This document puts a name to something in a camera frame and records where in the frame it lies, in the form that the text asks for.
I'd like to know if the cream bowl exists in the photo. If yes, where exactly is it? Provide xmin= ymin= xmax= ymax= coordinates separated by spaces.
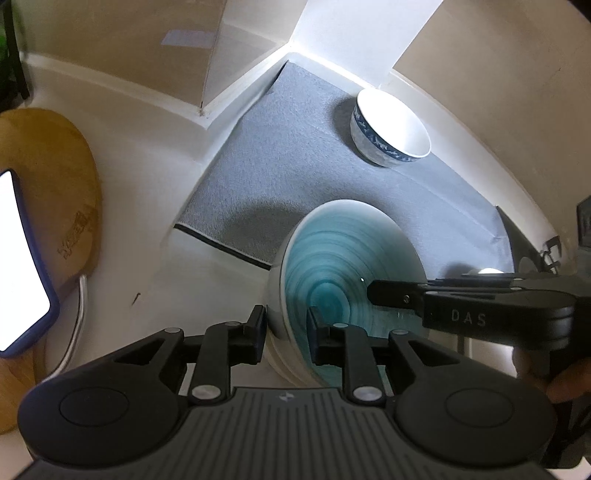
xmin=264 ymin=318 xmax=333 ymax=387

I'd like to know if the smartphone in blue case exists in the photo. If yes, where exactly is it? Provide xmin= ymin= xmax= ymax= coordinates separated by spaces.
xmin=0 ymin=168 xmax=61 ymax=360

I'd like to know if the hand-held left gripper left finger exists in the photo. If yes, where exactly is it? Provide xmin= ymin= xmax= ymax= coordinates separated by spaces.
xmin=111 ymin=304 xmax=268 ymax=407

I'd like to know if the teal ribbed bowl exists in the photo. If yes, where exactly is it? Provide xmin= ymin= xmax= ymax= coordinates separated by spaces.
xmin=266 ymin=199 xmax=428 ymax=387

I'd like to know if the wooden cutting board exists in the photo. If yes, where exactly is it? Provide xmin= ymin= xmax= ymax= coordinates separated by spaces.
xmin=0 ymin=107 xmax=103 ymax=435

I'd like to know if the black gas stove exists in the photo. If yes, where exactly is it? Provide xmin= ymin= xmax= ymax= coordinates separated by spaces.
xmin=495 ymin=196 xmax=591 ymax=278

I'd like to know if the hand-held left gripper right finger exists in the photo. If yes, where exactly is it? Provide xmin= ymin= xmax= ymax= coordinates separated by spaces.
xmin=306 ymin=306 xmax=460 ymax=408

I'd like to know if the curved metal handle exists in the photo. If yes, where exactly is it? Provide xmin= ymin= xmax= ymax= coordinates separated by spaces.
xmin=39 ymin=274 xmax=89 ymax=385

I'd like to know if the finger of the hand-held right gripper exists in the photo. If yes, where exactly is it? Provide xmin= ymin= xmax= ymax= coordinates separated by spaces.
xmin=366 ymin=275 xmax=525 ymax=320

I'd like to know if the white bowl blue patterned band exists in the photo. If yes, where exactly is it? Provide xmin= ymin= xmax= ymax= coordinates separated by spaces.
xmin=349 ymin=88 xmax=432 ymax=168

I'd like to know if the grey mat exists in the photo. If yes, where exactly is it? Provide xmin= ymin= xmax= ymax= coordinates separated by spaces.
xmin=174 ymin=60 xmax=516 ymax=278

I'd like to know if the person's right hand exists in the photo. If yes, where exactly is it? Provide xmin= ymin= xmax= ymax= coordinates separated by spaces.
xmin=512 ymin=345 xmax=591 ymax=404

